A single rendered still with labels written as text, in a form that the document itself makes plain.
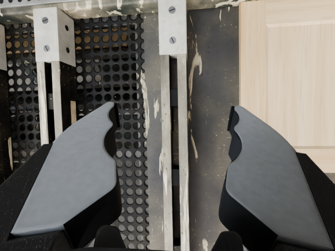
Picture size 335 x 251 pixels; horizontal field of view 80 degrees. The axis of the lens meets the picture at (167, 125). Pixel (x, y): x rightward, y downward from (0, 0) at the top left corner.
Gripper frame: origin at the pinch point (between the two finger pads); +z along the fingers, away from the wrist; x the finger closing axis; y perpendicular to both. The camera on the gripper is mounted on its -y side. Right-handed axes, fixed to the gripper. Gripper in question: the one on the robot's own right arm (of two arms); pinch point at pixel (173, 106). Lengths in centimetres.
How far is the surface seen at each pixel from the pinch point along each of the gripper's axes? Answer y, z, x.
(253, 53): 5.6, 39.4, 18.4
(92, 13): -2, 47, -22
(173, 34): 1.5, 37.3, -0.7
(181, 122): 18.3, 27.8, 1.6
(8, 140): 29, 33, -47
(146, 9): -2.9, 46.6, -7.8
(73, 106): 19.4, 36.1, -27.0
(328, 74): 9, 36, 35
